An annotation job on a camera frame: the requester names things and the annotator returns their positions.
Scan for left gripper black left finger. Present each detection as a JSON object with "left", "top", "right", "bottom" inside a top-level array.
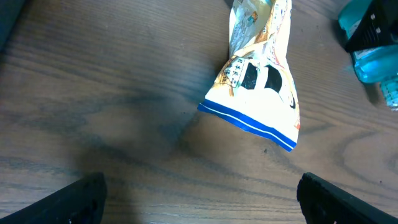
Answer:
[{"left": 1, "top": 172, "right": 107, "bottom": 224}]

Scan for teal mouthwash bottle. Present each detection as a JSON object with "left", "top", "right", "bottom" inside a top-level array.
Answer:
[{"left": 338, "top": 3, "right": 397, "bottom": 111}]

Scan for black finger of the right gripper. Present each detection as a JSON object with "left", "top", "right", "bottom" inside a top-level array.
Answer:
[{"left": 345, "top": 0, "right": 397, "bottom": 52}]

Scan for yellow noodle snack bag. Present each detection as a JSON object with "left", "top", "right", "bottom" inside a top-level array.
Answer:
[{"left": 198, "top": 0, "right": 300, "bottom": 151}]

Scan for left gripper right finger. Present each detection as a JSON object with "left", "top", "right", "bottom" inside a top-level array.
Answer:
[{"left": 297, "top": 172, "right": 397, "bottom": 224}]

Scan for grey plastic basket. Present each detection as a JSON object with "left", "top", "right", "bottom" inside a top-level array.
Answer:
[{"left": 0, "top": 0, "right": 25, "bottom": 49}]

